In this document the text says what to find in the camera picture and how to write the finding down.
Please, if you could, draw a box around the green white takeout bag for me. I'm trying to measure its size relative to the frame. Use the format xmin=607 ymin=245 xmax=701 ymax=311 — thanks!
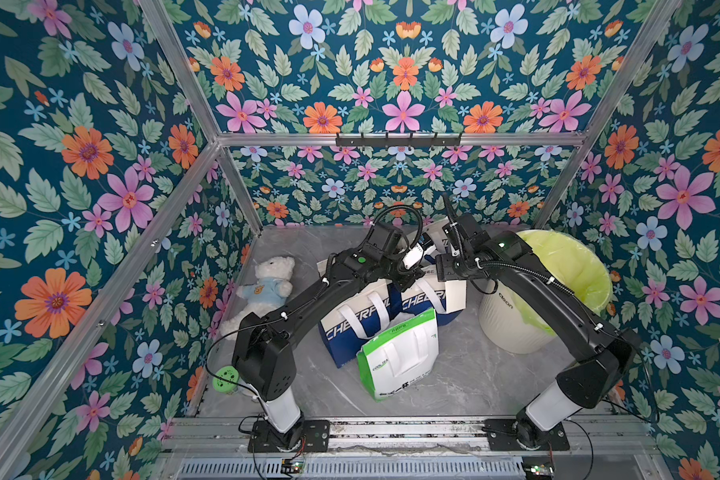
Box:
xmin=357 ymin=308 xmax=440 ymax=402

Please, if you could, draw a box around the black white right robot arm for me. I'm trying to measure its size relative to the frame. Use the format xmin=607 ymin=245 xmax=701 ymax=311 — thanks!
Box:
xmin=436 ymin=195 xmax=639 ymax=450

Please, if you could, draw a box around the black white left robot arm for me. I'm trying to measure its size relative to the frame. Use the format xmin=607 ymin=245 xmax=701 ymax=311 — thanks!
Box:
xmin=231 ymin=204 xmax=424 ymax=451

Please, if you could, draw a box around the blue white bag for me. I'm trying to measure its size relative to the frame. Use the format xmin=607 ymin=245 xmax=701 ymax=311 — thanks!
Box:
xmin=318 ymin=280 xmax=395 ymax=368
xmin=395 ymin=273 xmax=467 ymax=326
xmin=423 ymin=217 xmax=449 ymax=254

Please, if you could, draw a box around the back right blue white bag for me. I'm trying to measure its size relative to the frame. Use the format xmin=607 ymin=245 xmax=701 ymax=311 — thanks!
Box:
xmin=423 ymin=217 xmax=449 ymax=254

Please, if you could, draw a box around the front left blue white bag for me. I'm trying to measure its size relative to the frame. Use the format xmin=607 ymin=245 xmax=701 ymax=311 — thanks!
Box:
xmin=318 ymin=280 xmax=395 ymax=368

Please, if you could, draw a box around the white trash bin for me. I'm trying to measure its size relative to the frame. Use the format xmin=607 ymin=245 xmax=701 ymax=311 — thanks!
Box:
xmin=478 ymin=282 xmax=557 ymax=354

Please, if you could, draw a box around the white teddy bear blue shirt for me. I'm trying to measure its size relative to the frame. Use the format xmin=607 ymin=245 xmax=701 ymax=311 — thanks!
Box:
xmin=219 ymin=256 xmax=296 ymax=340

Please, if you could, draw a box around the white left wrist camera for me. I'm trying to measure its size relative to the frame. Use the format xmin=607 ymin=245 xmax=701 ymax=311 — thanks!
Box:
xmin=400 ymin=243 xmax=424 ymax=270

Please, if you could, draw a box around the black wall hook rail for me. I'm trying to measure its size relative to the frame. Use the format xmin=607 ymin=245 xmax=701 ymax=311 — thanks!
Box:
xmin=334 ymin=132 xmax=462 ymax=149

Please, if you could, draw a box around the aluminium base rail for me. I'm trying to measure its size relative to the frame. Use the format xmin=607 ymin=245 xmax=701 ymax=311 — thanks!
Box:
xmin=153 ymin=414 xmax=672 ymax=479

